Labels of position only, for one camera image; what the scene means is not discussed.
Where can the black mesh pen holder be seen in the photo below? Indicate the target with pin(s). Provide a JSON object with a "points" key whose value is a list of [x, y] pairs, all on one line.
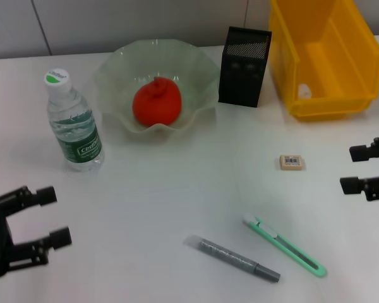
{"points": [[240, 88]]}

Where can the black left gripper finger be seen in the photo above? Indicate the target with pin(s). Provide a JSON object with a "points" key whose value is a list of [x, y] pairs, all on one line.
{"points": [[61, 237], [45, 195]]}

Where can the white paper ball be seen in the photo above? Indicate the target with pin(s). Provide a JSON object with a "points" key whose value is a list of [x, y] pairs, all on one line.
{"points": [[304, 91]]}

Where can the green glass fruit plate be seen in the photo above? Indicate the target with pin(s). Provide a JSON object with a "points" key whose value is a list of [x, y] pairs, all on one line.
{"points": [[120, 69]]}

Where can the beige eraser with barcode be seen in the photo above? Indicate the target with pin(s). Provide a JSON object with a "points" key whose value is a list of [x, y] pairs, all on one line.
{"points": [[292, 162]]}

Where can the red soft tomato toy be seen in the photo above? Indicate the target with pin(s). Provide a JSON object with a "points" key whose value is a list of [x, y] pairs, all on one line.
{"points": [[158, 101]]}

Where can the clear green-label water bottle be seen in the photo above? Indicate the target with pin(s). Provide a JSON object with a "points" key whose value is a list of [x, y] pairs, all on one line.
{"points": [[75, 126]]}

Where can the grey marker pen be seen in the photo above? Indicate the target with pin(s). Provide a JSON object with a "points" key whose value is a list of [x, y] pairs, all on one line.
{"points": [[227, 254]]}

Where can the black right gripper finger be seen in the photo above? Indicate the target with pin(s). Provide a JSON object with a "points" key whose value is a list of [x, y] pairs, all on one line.
{"points": [[361, 153], [350, 185]]}

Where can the green utility knife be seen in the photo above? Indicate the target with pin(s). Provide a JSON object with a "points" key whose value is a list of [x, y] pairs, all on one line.
{"points": [[284, 244]]}

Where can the yellow plastic bin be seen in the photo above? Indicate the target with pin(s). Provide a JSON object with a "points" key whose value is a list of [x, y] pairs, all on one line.
{"points": [[328, 63]]}

